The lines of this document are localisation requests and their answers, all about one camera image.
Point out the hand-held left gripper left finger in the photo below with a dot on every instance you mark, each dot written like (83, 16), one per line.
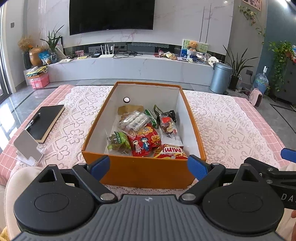
(101, 165)

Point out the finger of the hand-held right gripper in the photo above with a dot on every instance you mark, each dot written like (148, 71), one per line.
(266, 168)
(289, 155)

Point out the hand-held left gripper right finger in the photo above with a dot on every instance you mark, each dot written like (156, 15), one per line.
(196, 168)

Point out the clear green bean packet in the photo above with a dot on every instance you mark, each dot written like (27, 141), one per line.
(119, 141)

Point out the red yellow striped snack bag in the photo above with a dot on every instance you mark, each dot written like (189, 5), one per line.
(171, 151)

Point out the orange cardboard box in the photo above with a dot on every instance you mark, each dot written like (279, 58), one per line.
(143, 171)

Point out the red snack packet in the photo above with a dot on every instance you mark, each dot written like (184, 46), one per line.
(143, 141)

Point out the peanut packet with gold header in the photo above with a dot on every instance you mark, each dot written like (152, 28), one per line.
(130, 110)

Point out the green label snack packet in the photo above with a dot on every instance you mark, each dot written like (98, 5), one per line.
(151, 117)

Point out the white lace tablecloth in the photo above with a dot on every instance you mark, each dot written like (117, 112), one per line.
(219, 127)

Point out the pink checked cloth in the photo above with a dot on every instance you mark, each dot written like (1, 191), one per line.
(261, 111)

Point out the pink heater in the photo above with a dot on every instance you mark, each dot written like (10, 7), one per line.
(256, 97)

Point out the black notebook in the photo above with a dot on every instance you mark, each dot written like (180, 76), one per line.
(46, 120)

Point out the dark grey cabinet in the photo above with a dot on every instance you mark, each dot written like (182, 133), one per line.
(289, 81)

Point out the blue water jug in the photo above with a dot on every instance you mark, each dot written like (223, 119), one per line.
(260, 83)

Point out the white phone stand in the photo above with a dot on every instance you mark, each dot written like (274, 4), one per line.
(25, 143)

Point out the black pen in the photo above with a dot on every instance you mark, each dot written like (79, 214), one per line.
(32, 121)

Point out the potted plant in black pot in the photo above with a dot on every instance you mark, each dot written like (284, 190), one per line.
(233, 82)

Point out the grey blue trash can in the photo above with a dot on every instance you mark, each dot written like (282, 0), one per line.
(219, 78)

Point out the trailing green pothos plant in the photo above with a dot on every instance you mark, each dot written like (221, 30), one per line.
(281, 53)

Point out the pink storage box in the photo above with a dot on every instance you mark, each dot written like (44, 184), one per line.
(39, 81)

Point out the white marble tv console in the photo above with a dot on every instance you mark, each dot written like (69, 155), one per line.
(138, 67)

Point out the white round device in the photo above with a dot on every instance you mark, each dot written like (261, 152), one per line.
(212, 61)

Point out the white router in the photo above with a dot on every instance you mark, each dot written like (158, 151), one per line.
(106, 56)

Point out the stack of papers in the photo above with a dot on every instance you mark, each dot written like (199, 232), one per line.
(37, 71)

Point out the pile of snack packets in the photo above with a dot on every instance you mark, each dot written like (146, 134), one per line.
(166, 55)

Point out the green white picture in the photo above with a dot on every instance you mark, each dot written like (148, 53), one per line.
(203, 47)

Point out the brown teddy bear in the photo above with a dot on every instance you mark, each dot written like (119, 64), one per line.
(192, 45)

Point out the bronze vase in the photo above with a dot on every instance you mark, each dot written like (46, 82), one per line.
(35, 58)

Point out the green plant in glass vase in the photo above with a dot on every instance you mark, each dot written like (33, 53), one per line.
(53, 41)

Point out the dried flowers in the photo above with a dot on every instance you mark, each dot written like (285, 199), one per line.
(25, 42)

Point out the hanging vine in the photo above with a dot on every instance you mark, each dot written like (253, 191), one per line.
(251, 14)

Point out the black flat television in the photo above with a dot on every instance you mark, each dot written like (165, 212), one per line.
(111, 16)

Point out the wall outlet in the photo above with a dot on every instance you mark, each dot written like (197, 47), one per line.
(249, 72)

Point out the pink wall picture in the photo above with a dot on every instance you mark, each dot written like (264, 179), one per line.
(252, 4)

